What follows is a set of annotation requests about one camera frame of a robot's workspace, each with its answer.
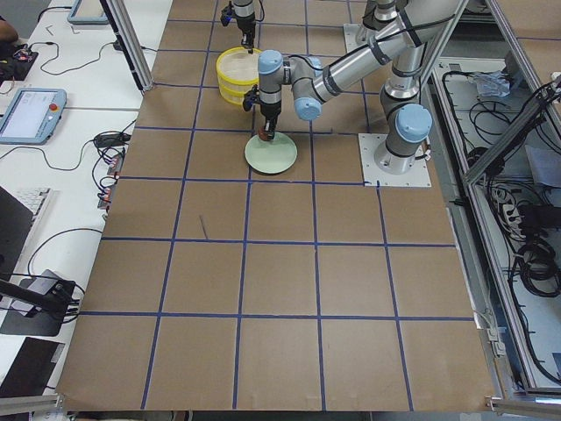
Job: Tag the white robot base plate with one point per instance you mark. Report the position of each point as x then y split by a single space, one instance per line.
382 169

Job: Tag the teach pendant tablet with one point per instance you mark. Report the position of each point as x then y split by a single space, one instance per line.
32 116

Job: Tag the white steamer cloth liner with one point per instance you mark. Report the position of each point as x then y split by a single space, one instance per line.
238 64

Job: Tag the white keyboard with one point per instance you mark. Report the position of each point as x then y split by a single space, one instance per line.
36 200

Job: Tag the brown bun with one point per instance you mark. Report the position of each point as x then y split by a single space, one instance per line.
265 135

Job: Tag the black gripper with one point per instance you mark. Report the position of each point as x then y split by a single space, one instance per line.
245 24
269 110

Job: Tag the black camera stand base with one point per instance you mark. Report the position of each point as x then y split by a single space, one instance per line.
39 303

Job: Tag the yellow steamer layer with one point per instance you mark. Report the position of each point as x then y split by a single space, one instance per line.
233 93
223 78

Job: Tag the light green plate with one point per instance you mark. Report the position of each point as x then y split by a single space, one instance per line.
271 157

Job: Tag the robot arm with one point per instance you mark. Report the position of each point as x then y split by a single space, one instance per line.
395 37
243 12

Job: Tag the aluminium frame post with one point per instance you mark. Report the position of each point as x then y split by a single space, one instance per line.
127 38

